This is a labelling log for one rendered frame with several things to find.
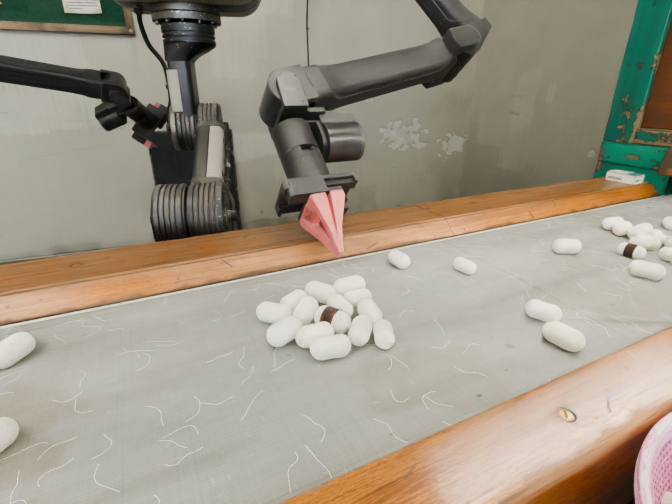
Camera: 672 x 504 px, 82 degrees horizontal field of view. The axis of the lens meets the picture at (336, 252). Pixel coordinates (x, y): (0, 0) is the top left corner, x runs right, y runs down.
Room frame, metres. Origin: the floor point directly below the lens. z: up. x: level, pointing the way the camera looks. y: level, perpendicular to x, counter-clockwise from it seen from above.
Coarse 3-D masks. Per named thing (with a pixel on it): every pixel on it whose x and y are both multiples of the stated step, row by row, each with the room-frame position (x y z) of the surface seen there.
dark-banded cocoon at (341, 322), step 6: (324, 306) 0.32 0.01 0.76; (318, 312) 0.32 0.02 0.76; (342, 312) 0.31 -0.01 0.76; (318, 318) 0.31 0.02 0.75; (336, 318) 0.31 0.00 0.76; (342, 318) 0.31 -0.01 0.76; (348, 318) 0.31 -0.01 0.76; (336, 324) 0.30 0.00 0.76; (342, 324) 0.30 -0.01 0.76; (348, 324) 0.31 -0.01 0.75; (336, 330) 0.30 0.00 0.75; (342, 330) 0.30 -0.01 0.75
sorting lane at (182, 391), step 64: (384, 256) 0.50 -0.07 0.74; (448, 256) 0.50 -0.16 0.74; (512, 256) 0.50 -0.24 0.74; (576, 256) 0.50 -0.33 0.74; (64, 320) 0.33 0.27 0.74; (128, 320) 0.33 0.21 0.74; (192, 320) 0.33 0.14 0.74; (256, 320) 0.33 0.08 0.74; (448, 320) 0.33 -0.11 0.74; (512, 320) 0.33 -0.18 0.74; (576, 320) 0.33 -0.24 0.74; (640, 320) 0.33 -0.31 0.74; (0, 384) 0.24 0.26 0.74; (64, 384) 0.24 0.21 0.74; (128, 384) 0.24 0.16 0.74; (192, 384) 0.24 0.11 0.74; (256, 384) 0.24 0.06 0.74; (320, 384) 0.24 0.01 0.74; (384, 384) 0.24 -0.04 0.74; (448, 384) 0.24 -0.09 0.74; (512, 384) 0.24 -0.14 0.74; (64, 448) 0.18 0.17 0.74; (128, 448) 0.18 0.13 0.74; (192, 448) 0.18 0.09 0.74; (256, 448) 0.18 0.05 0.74; (320, 448) 0.18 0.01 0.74; (384, 448) 0.18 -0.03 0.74
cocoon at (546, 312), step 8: (528, 304) 0.34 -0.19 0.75; (536, 304) 0.34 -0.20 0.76; (544, 304) 0.33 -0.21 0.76; (552, 304) 0.33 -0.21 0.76; (528, 312) 0.34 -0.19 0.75; (536, 312) 0.33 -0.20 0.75; (544, 312) 0.33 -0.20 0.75; (552, 312) 0.32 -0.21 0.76; (560, 312) 0.32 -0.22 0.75; (544, 320) 0.33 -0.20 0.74; (552, 320) 0.32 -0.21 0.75
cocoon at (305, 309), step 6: (300, 300) 0.34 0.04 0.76; (306, 300) 0.34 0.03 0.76; (312, 300) 0.34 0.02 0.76; (300, 306) 0.33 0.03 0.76; (306, 306) 0.33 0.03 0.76; (312, 306) 0.33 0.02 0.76; (318, 306) 0.34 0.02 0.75; (294, 312) 0.32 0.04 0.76; (300, 312) 0.32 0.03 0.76; (306, 312) 0.32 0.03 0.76; (312, 312) 0.33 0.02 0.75; (300, 318) 0.32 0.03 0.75; (306, 318) 0.32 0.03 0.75; (312, 318) 0.32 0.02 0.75; (306, 324) 0.32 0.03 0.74
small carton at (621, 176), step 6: (606, 174) 0.88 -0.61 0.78; (612, 174) 0.87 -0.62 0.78; (618, 174) 0.86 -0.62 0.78; (624, 174) 0.85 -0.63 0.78; (630, 174) 0.84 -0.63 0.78; (636, 174) 0.84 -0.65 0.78; (642, 174) 0.84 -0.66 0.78; (612, 180) 0.87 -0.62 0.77; (618, 180) 0.85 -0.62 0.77; (624, 180) 0.84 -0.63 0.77; (630, 180) 0.83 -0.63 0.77; (636, 180) 0.83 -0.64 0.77; (642, 180) 0.84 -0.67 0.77
